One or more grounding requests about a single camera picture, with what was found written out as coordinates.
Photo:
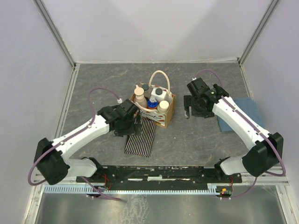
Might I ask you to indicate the watermelon print canvas bag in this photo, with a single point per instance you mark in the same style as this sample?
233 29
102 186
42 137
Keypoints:
161 119

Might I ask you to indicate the white square bottle dark cap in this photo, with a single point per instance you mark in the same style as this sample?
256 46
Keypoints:
159 94

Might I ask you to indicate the light blue cable duct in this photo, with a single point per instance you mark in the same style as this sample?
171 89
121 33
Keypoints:
87 189

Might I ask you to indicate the blue orange spray bottle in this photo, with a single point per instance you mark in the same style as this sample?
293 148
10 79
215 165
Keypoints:
152 103

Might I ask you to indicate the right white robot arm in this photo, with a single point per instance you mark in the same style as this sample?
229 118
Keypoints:
264 149

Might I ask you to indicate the black white striped cloth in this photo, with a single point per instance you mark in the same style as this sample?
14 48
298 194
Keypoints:
141 145

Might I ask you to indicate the aluminium frame post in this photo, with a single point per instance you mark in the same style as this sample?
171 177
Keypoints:
258 31
54 30

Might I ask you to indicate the left aluminium frame post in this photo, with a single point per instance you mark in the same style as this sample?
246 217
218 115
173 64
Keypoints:
54 30

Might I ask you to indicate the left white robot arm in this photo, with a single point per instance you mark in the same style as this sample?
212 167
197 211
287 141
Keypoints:
53 157

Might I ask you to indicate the pink beige bottle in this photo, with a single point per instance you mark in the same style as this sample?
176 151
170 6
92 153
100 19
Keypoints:
139 96

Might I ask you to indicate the right aluminium frame post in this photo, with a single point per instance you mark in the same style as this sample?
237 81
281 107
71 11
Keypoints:
258 31

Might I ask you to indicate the blue folded cloth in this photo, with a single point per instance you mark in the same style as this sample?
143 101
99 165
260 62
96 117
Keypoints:
250 107

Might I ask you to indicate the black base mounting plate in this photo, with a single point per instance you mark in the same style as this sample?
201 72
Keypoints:
120 174

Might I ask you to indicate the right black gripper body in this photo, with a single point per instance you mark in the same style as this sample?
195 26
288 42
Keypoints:
197 110

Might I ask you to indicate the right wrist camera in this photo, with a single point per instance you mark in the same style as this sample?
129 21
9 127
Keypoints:
197 87

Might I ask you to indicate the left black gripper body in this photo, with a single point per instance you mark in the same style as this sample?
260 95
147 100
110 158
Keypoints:
129 128

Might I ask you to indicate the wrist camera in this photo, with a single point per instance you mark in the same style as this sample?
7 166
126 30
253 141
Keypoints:
197 87
128 108

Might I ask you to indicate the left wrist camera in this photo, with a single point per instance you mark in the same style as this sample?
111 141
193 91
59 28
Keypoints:
128 108

